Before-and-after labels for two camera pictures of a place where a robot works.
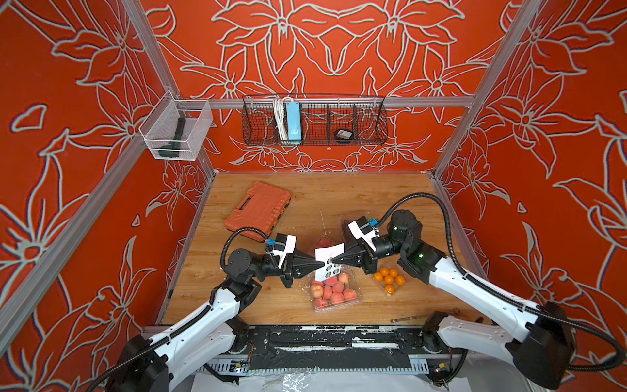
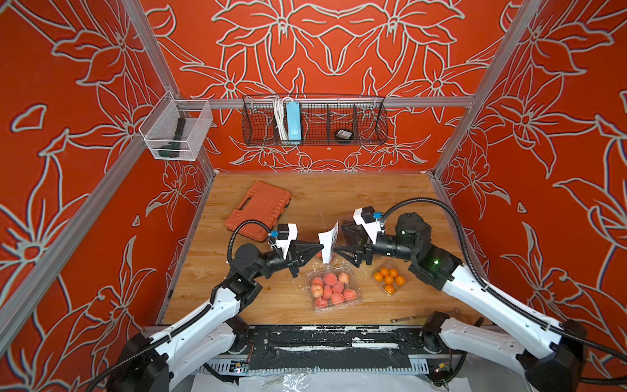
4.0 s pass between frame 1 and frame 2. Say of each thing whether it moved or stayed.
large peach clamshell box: stayed
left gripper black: moved
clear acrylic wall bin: stayed
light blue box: stayed
